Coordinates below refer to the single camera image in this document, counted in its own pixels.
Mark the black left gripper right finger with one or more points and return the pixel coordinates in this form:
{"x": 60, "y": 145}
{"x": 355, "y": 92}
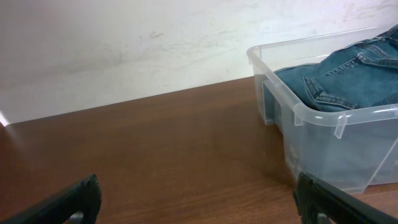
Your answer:
{"x": 320, "y": 202}

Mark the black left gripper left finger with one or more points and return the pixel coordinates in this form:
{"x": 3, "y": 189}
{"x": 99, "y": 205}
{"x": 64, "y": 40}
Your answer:
{"x": 80, "y": 202}

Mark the clear plastic storage bin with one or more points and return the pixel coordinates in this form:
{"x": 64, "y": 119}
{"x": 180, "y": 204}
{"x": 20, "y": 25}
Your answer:
{"x": 349, "y": 149}

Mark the dark blue jeans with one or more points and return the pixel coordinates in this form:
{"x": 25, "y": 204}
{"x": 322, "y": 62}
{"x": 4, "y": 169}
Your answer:
{"x": 361, "y": 75}

